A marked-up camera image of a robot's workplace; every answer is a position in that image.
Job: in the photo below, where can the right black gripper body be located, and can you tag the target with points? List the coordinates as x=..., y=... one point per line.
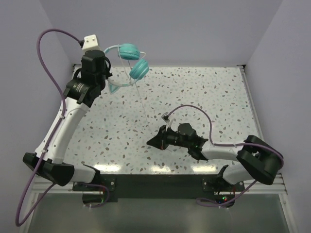
x=174, y=139

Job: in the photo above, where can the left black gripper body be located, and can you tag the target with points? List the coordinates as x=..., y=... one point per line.
x=105, y=74

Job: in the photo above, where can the teal white cat-ear headphones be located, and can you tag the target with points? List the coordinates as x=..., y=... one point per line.
x=134, y=65

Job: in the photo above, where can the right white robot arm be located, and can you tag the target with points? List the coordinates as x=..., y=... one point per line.
x=252, y=159

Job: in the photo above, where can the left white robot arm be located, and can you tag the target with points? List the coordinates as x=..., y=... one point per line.
x=86, y=85

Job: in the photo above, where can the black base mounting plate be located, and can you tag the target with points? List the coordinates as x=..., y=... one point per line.
x=155, y=187

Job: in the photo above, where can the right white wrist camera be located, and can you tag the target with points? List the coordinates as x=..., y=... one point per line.
x=167, y=120

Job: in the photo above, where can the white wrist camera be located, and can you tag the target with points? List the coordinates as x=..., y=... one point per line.
x=167, y=120
x=90, y=43

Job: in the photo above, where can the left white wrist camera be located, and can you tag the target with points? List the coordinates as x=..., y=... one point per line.
x=90, y=43

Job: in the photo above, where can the right aluminium frame rail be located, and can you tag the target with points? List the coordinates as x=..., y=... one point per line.
x=249, y=124

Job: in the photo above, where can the aluminium frame rail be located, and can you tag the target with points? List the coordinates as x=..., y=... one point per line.
x=249, y=124
x=42, y=186

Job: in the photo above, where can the front aluminium frame rail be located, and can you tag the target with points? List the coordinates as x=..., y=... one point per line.
x=42, y=186

